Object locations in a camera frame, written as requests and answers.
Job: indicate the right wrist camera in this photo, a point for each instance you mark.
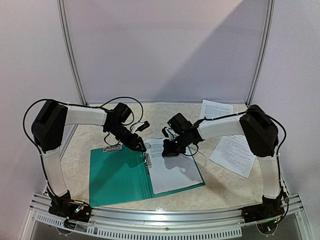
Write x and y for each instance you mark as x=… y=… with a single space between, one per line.
x=169 y=133

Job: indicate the folder spine metal clip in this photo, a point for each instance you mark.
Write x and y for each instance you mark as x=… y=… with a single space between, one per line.
x=147 y=162

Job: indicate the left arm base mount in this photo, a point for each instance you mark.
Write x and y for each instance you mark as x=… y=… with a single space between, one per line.
x=68 y=208

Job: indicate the printed paper sheet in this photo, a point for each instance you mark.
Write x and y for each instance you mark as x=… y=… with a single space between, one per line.
x=211 y=109
x=234 y=154
x=171 y=174

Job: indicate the left aluminium frame post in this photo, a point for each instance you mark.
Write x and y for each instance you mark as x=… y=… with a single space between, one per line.
x=61 y=5

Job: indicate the aluminium front rail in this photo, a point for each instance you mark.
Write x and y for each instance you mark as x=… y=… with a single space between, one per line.
x=117 y=224

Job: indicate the green file folder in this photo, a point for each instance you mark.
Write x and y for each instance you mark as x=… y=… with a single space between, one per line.
x=119 y=177

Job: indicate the folder cover metal clip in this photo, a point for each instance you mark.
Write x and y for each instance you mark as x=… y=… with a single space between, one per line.
x=112 y=148

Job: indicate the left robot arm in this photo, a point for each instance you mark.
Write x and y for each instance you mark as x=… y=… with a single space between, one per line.
x=48 y=130

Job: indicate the right aluminium frame post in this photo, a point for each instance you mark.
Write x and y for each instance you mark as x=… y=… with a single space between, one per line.
x=262 y=51

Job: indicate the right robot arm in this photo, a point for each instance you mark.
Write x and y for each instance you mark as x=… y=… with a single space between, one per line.
x=254 y=124

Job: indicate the aluminium frame post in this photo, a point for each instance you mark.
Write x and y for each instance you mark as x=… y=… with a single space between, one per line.
x=61 y=5
x=262 y=51

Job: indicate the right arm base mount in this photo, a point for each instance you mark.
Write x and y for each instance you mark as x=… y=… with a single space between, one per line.
x=270 y=211

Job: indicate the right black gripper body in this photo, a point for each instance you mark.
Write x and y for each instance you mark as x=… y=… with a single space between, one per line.
x=171 y=145

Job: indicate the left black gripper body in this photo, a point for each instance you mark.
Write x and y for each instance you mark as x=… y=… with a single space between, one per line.
x=124 y=139

